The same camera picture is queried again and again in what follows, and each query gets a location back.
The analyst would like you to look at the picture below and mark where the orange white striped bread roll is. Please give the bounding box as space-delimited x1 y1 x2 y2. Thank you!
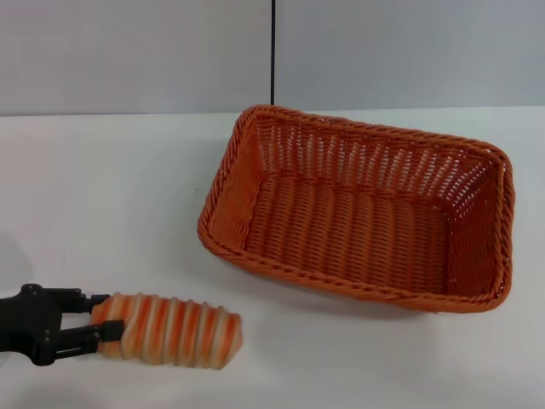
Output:
90 291 245 370

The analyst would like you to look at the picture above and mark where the orange woven plastic basket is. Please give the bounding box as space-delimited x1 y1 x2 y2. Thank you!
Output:
195 104 516 313

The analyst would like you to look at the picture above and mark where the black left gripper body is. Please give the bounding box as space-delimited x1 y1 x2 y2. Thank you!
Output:
0 284 66 367

